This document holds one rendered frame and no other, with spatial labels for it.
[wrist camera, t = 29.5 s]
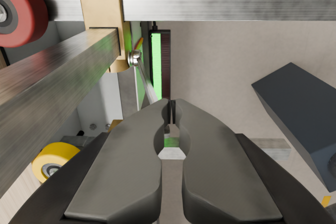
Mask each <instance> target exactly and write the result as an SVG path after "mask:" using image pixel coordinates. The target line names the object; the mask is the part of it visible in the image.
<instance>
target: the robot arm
mask: <svg viewBox="0 0 336 224"><path fill-rule="evenodd" d="M171 110H172V123H173V124H175V125H176V126H177V127H178V129H179V148H180V149H181V151H182V152H183V153H184V154H185V156H186V158H185V159H184V160H183V167H182V188H181V194H182V205H183V214H184V216H185V218H186V219H187V221H189V222H190V223H191V224H336V203H333V204H331V205H329V206H326V207H323V206H322V204H321V203H320V202H319V201H318V200H317V199H316V198H315V197H314V196H313V195H312V194H311V193H310V192H309V191H308V190H307V189H306V188H305V187H304V186H303V185H302V184H301V183H300V182H299V181H298V180H297V179H296V178H295V177H293V176H292V175H291V174H290V173H289V172H288V171H286V170H285V169H284V168H283V167H282V166H281V165H279V164H278V163H277V162H276V161H275V160H273V159H272V158H271V157H270V156H269V155H268V154H266V153H265V152H264V151H263V150H262V149H261V148H259V147H258V146H257V145H256V144H255V143H253V142H252V141H251V140H250V139H249V138H248V137H246V136H245V135H244V134H243V133H235V132H234V131H232V130H231V129H230V128H229V127H228V126H227V125H225V124H224V123H223V122H222V121H220V120H219V119H217V118H216V117H214V116H213V115H211V114H210V113H208V112H206V111H204V110H202V109H200V108H198V107H197V106H195V105H193V104H191V103H189V102H187V101H185V100H184V99H181V98H177V99H173V100H171V99H166V98H162V99H160V100H158V101H156V102H154V103H152V104H150V105H148V106H146V107H145V108H143V109H141V110H139V111H137V112H135V113H133V114H132V115H130V116H129V117H127V118H126V119H124V120H123V121H122V122H120V123H119V124H118V125H116V126H115V127H114V128H113V129H112V130H111V131H110V132H102V133H100V134H99V135H98V136H97V137H96V138H94V139H93V140H92V141H91V142H90V143H89V144H87V145H86V146H85V147H84V148H83V149H82V150H80V151H79V152H78V153H77V154H76V155H75V156H73V157H72V158H71V159H70V160H69V161H67V162H66V163H65V164H64V165H63V166H62V167H60V168H59V169H58V170H57V171H56V172H55V173H53V174H52V175H51V176H50V177H49V178H48V179H47V180H46V181H45V182H44V183H43V184H42V185H41V186H40V187H39V188H38V189H37V190H36V191H35V192H34V193H33V194H32V195H31V196H30V197H29V198H28V199H27V200H26V202H25V203H24V204H23V205H22V206H21V207H20V209H19V210H18V211H17V212H16V214H15V215H14V216H13V217H12V219H11V220H10V222H9V223H8V224H152V223H154V222H155V221H156V220H157V219H158V218H159V216H160V213H161V204H162V161H161V159H160V158H159V157H158V155H159V153H160V152H161V151H162V150H163V149H164V147H165V131H164V129H165V127H166V126H167V125H168V124H171Z"/></svg>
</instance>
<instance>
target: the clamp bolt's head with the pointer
mask: <svg viewBox="0 0 336 224"><path fill-rule="evenodd" d="M143 39H144V38H143V37H141V38H140V40H139V42H138V43H137V45H136V47H135V48H134V50H139V49H140V47H141V45H142V43H143ZM140 58H141V61H142V63H143V60H144V59H143V53H142V52H140ZM128 64H129V66H130V67H131V66H132V65H134V64H133V51H131V50H129V51H128Z"/></svg>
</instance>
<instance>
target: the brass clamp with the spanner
mask: <svg viewBox="0 0 336 224"><path fill-rule="evenodd" d="M80 3H81V9H82V14H83V19H84V25H85V30H89V29H117V34H118V43H119V52H120V55H119V56H118V57H117V59H116V60H115V61H114V62H113V63H112V65H111V66H110V67H109V68H108V69H107V71H106V72H105V73H110V72H111V73H118V72H123V71H126V70H127V69H129V68H130V66H129V62H128V52H129V50H131V51H132V42H131V31H130V21H124V14H123V4H122V0H80Z"/></svg>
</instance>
